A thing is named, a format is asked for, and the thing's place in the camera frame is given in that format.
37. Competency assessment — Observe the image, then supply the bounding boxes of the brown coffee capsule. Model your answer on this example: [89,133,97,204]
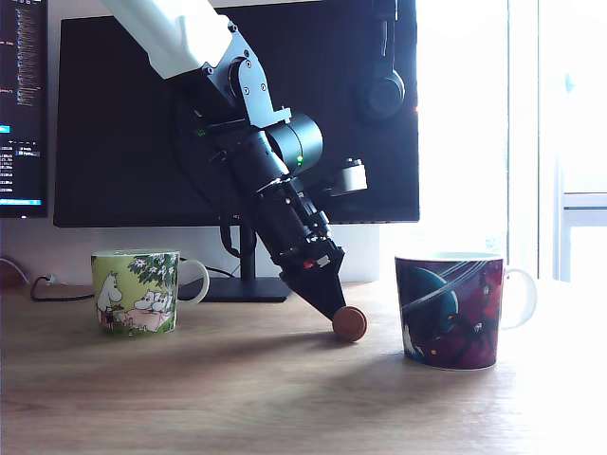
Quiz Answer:
[331,305,369,343]

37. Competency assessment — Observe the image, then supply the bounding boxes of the black monitor stand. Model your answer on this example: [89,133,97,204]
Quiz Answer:
[178,226,293,304]

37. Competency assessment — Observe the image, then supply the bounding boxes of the dark red print mug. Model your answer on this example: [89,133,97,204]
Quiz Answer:
[394,251,540,373]

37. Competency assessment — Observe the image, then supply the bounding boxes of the black headphones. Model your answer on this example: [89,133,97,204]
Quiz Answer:
[350,0,408,125]

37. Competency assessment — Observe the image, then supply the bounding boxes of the green cartoon print mug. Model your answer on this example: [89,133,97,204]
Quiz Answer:
[91,249,212,338]

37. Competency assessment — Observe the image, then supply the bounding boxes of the large black monitor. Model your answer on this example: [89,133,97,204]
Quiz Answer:
[53,0,421,229]

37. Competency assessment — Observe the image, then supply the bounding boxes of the monitor showing code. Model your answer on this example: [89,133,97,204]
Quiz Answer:
[0,0,50,220]

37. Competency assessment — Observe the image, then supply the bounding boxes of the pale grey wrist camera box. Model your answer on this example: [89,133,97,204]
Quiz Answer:
[320,158,369,198]

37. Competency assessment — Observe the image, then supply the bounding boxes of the thin black cable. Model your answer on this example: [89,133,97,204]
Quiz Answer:
[206,264,243,281]

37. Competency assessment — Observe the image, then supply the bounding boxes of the black cable with white plug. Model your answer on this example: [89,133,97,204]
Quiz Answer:
[30,273,99,303]

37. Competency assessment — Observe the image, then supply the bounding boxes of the white window frame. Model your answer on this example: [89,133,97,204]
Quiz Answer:
[506,0,607,284]

